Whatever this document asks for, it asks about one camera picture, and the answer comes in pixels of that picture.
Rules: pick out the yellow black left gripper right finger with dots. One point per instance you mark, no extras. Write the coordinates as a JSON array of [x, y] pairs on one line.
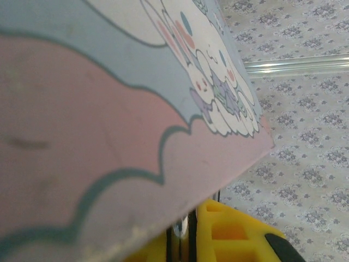
[[231, 234]]

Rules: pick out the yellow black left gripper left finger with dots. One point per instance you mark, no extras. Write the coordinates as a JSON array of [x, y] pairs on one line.
[[155, 251]]

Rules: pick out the pastel cartoon print box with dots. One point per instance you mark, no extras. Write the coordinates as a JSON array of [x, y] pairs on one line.
[[81, 109]]

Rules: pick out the aluminium corner post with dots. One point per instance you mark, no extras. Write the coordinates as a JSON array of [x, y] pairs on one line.
[[300, 66]]

